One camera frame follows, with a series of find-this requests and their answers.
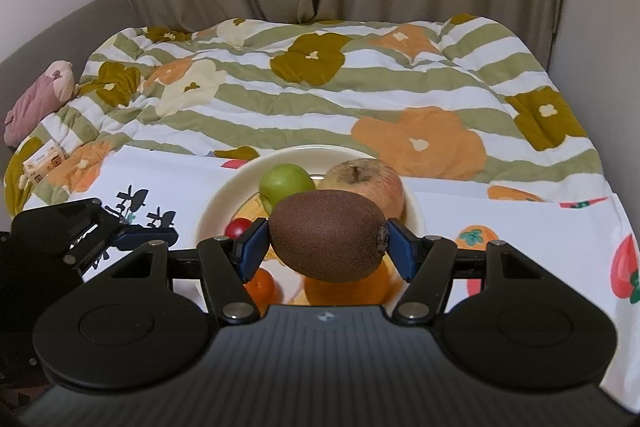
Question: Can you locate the floral striped blanket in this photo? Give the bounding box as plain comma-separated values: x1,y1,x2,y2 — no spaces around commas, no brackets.
5,14,603,215

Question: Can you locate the large orange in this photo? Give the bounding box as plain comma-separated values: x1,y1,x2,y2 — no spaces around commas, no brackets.
304,264,401,306

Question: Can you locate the small tissue pack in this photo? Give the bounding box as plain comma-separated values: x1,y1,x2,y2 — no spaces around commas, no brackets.
22,146,68,185

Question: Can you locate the brown kiwi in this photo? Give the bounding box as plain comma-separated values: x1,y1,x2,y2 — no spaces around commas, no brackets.
270,189,391,284

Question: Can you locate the white printed cloth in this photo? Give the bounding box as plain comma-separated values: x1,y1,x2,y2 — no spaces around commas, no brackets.
22,144,640,408

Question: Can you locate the red cherry tomato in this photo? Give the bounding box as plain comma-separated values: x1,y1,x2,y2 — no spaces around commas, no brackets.
225,218,253,240

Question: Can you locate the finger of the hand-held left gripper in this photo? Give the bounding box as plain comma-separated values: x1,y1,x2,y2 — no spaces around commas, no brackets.
114,224,179,254

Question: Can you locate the red yellow apple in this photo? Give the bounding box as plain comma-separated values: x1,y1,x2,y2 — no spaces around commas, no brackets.
317,159,406,225

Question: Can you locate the grey padded headboard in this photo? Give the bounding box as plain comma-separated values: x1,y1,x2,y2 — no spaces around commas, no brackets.
0,0,126,148

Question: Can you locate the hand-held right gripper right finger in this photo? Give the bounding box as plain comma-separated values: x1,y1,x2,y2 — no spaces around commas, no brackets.
387,218,543,323

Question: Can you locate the small mandarin orange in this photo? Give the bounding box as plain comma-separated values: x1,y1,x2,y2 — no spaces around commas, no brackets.
243,268,277,313

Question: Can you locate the pink plush toy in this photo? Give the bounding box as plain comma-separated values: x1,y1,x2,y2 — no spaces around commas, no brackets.
4,60,76,146

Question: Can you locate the cream duck print bowl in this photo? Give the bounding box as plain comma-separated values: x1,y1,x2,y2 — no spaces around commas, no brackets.
196,145,425,308

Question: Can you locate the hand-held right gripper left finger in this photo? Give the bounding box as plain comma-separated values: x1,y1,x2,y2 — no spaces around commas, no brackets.
110,217,271,325

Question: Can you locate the green apple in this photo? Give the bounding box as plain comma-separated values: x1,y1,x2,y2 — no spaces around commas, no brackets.
259,163,317,214

